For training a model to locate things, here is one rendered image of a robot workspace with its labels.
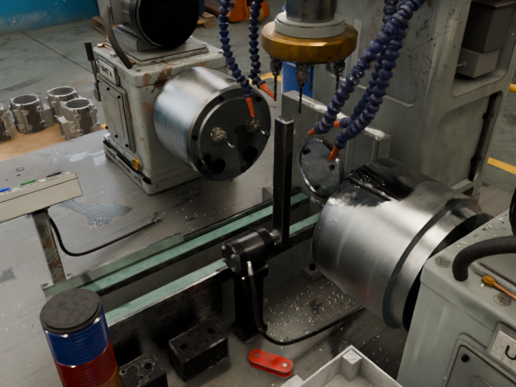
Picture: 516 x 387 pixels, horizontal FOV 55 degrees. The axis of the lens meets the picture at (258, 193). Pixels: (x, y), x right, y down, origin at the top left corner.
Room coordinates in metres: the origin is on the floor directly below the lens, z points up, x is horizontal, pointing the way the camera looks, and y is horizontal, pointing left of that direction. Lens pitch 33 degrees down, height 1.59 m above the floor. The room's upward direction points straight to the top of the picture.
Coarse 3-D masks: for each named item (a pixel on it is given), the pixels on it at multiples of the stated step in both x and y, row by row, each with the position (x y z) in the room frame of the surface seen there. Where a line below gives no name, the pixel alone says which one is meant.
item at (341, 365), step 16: (352, 352) 0.36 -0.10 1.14; (336, 368) 0.35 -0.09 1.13; (352, 368) 0.34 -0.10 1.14; (368, 368) 0.34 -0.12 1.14; (304, 384) 0.32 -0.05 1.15; (320, 384) 0.33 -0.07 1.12; (336, 384) 0.34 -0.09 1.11; (352, 384) 0.34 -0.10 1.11; (368, 384) 0.34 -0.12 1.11; (384, 384) 0.33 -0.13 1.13
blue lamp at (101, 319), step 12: (96, 324) 0.34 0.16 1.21; (48, 336) 0.33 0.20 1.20; (60, 336) 0.32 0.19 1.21; (72, 336) 0.32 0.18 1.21; (84, 336) 0.33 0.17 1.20; (96, 336) 0.34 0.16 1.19; (108, 336) 0.36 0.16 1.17; (60, 348) 0.33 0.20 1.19; (72, 348) 0.32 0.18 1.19; (84, 348) 0.33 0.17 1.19; (96, 348) 0.34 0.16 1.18; (60, 360) 0.33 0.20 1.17; (72, 360) 0.32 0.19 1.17; (84, 360) 0.33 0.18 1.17
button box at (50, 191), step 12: (36, 180) 0.83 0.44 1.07; (48, 180) 0.82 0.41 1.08; (60, 180) 0.83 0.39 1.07; (72, 180) 0.84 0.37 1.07; (12, 192) 0.78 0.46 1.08; (24, 192) 0.79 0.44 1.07; (36, 192) 0.80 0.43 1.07; (48, 192) 0.81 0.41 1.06; (60, 192) 0.82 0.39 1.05; (72, 192) 0.83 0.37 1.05; (0, 204) 0.76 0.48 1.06; (12, 204) 0.77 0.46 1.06; (24, 204) 0.77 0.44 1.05; (36, 204) 0.78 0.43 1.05; (48, 204) 0.79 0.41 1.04; (0, 216) 0.75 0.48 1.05; (12, 216) 0.75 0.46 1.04
